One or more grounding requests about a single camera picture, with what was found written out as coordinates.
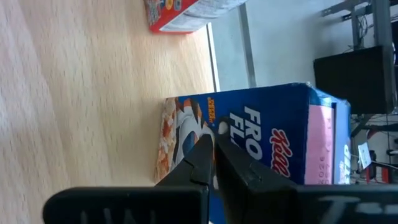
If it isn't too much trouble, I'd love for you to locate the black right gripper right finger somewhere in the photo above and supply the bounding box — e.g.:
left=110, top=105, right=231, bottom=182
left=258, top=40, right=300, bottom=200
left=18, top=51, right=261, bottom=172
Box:
left=214, top=133, right=398, bottom=224

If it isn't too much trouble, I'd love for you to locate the Froot Loops cereal box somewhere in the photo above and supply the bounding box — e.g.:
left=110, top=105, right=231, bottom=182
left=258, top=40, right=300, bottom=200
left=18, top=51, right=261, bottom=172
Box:
left=143, top=0, right=248, bottom=34

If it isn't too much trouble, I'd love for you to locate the Frosted Flakes cereal box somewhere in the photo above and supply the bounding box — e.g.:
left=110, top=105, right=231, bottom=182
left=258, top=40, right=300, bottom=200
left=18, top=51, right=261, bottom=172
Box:
left=154, top=82, right=352, bottom=224

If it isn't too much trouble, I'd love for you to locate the wooden shelf black frame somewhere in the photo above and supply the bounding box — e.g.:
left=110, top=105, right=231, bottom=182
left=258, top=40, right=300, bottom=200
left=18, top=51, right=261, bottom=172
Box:
left=0, top=0, right=221, bottom=224

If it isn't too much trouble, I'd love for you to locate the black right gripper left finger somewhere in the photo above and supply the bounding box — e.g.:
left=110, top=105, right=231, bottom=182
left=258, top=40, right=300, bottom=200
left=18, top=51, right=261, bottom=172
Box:
left=42, top=134, right=215, bottom=224

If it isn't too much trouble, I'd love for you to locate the black cabinet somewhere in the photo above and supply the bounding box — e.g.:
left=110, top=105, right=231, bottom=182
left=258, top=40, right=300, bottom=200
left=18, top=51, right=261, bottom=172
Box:
left=313, top=45, right=396, bottom=115

